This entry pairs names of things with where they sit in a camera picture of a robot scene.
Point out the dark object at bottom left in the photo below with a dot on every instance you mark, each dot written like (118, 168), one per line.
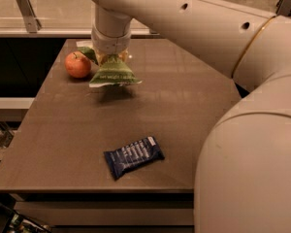
(12, 221)

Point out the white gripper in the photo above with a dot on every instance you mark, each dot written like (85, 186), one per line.
(111, 44)

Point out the red apple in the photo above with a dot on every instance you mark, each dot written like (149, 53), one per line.
(77, 65)

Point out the green jalapeno chip bag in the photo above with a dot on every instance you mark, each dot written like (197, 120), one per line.
(113, 72)

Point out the blue snack bar wrapper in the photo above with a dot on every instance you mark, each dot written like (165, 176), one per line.
(133, 156)

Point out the right metal railing bracket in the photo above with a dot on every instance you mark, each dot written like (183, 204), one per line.
(284, 8)

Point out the left metal railing bracket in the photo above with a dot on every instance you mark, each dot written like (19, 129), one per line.
(31, 21)

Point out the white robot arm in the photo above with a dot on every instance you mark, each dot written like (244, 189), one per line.
(243, 177)

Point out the glass railing panel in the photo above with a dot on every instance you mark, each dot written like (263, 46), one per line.
(55, 7)

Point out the metal railing bracket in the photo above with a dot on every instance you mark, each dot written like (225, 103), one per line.
(31, 21)
(284, 8)

